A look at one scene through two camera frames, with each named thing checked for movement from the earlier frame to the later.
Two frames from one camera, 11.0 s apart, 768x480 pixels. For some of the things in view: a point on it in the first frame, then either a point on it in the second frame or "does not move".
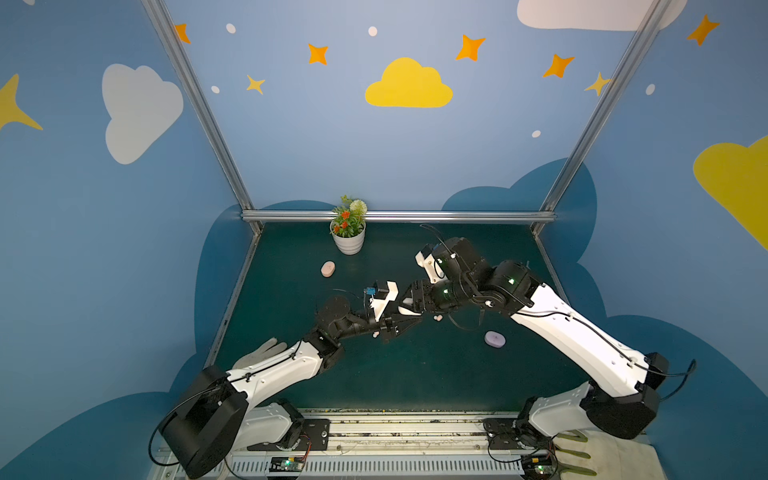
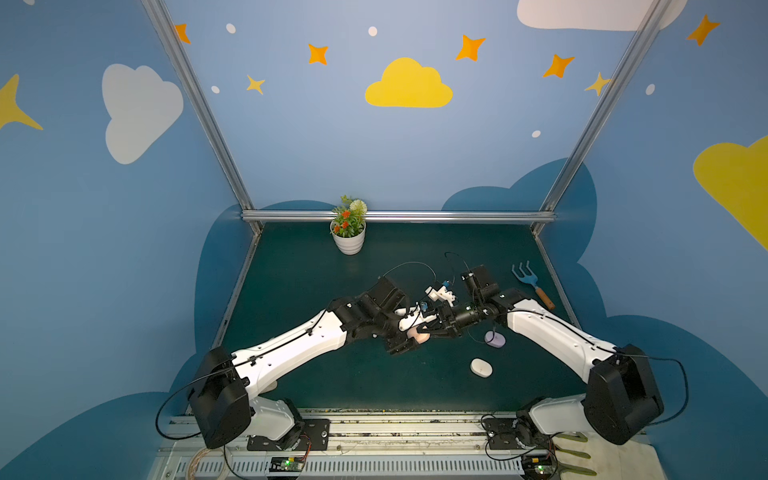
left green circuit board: [286, 464] does not move
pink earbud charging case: [327, 269] → [419, 337]
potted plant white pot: [348, 245] does not move
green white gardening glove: [613, 458] does not move
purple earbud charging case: [494, 339] does not move
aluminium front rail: [394, 446] does not move
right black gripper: [424, 294] → [447, 323]
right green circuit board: [537, 466] does not move
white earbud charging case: [406, 311] → [481, 367]
